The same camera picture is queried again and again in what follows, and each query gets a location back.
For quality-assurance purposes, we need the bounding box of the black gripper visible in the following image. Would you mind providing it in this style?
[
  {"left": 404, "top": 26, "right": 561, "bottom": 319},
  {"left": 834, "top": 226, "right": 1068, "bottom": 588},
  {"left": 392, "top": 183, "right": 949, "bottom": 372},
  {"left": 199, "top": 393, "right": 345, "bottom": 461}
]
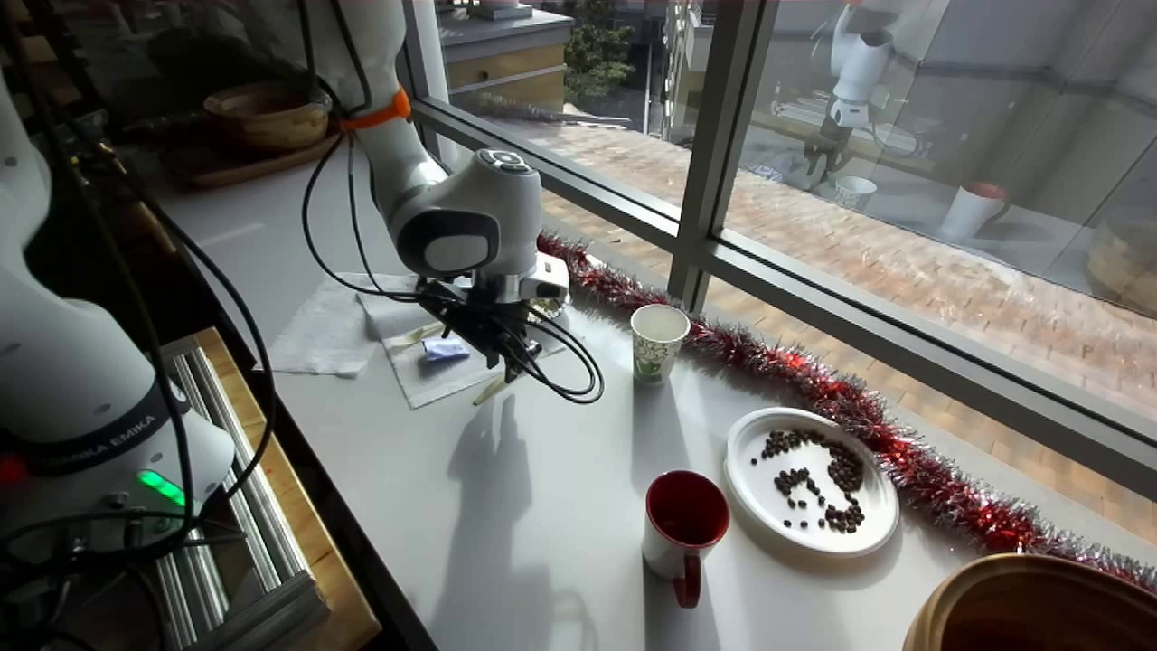
[{"left": 412, "top": 271, "right": 546, "bottom": 382}]

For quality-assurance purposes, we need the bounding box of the white green paper cup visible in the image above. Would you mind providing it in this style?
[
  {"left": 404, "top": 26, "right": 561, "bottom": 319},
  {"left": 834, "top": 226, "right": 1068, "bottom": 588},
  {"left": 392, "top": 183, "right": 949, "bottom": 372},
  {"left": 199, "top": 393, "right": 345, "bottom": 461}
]
[{"left": 626, "top": 300, "right": 699, "bottom": 391}]

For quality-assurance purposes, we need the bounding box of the white blue sachet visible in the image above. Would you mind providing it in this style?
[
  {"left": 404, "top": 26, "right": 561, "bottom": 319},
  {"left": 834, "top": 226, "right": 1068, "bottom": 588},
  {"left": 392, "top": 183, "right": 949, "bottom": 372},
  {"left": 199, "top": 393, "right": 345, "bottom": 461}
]
[{"left": 417, "top": 334, "right": 479, "bottom": 370}]

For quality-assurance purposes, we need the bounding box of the flat white paper towel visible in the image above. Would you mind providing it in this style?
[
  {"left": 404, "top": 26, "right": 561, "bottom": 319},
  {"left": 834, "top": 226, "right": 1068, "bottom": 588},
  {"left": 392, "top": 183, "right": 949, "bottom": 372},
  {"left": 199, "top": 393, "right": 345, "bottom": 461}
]
[{"left": 357, "top": 285, "right": 571, "bottom": 415}]

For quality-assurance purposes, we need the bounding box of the crumpled white paper towel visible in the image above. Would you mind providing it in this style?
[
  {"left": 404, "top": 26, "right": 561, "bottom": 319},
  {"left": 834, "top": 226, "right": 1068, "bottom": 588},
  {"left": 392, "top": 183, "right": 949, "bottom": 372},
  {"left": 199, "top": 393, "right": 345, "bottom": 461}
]
[{"left": 263, "top": 283, "right": 385, "bottom": 378}]

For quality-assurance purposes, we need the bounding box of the white mug red inside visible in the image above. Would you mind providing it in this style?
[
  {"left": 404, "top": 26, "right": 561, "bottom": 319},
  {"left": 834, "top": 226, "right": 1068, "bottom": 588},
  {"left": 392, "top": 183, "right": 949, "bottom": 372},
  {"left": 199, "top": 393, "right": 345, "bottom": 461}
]
[{"left": 639, "top": 467, "right": 734, "bottom": 611}]

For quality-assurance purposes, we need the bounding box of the wooden base board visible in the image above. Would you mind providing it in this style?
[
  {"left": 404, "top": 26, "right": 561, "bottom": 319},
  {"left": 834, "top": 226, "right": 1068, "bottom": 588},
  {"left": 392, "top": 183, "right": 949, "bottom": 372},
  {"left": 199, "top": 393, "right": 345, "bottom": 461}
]
[{"left": 193, "top": 321, "right": 386, "bottom": 651}]

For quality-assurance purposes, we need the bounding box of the white round plate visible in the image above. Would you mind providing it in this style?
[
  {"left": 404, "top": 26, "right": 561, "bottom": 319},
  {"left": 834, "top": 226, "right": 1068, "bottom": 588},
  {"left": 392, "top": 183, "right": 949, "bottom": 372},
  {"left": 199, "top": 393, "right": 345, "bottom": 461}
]
[{"left": 722, "top": 403, "right": 904, "bottom": 560}]

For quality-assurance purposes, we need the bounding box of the red tinsel garland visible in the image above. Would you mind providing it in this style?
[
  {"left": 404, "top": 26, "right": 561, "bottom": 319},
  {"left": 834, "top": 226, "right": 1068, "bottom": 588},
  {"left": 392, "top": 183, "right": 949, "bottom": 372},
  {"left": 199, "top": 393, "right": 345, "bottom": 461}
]
[{"left": 534, "top": 232, "right": 1157, "bottom": 598}]

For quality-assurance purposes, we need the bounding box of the small wooden bowl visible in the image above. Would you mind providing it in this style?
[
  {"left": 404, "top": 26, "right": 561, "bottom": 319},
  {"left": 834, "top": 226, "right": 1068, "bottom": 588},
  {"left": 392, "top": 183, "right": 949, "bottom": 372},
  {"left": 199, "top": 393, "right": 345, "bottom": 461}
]
[{"left": 199, "top": 80, "right": 336, "bottom": 154}]

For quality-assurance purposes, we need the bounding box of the coffee beans heap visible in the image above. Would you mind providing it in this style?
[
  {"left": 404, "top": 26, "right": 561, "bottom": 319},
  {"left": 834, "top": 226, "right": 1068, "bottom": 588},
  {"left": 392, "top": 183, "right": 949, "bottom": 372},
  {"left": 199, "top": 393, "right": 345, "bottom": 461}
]
[{"left": 747, "top": 428, "right": 870, "bottom": 538}]

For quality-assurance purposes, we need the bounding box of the dark wooden tray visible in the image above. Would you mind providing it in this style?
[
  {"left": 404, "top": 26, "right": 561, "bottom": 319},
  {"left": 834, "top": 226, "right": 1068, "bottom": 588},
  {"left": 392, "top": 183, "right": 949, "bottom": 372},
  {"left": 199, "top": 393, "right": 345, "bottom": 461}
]
[{"left": 158, "top": 120, "right": 351, "bottom": 191}]

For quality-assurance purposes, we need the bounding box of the white outdoor pot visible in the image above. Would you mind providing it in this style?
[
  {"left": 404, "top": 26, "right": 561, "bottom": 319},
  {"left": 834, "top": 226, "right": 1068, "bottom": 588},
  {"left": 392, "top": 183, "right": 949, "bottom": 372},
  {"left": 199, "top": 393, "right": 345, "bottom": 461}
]
[{"left": 938, "top": 177, "right": 1014, "bottom": 246}]

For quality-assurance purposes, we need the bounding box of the large wooden bowl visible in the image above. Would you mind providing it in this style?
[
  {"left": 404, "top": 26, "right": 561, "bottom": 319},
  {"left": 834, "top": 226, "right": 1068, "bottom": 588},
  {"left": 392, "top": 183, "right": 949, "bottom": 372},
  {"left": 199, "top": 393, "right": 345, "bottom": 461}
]
[{"left": 899, "top": 548, "right": 1157, "bottom": 651}]

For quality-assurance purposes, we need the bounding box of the orange cable strap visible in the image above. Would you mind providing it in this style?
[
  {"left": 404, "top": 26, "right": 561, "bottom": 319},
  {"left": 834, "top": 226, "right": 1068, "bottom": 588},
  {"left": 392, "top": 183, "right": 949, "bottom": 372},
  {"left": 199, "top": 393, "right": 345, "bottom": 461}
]
[{"left": 332, "top": 88, "right": 417, "bottom": 138}]

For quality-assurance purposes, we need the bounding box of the grey window frame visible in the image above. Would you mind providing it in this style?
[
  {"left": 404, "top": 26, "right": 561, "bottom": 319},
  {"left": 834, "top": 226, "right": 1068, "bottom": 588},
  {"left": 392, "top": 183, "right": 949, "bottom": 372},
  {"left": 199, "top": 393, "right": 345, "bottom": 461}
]
[{"left": 402, "top": 0, "right": 1157, "bottom": 507}]

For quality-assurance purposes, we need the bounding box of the aluminium rail profile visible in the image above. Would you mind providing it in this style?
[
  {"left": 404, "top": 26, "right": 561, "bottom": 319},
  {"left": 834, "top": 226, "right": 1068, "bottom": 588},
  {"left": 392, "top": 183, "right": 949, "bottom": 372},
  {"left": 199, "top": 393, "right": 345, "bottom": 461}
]
[{"left": 148, "top": 340, "right": 332, "bottom": 651}]

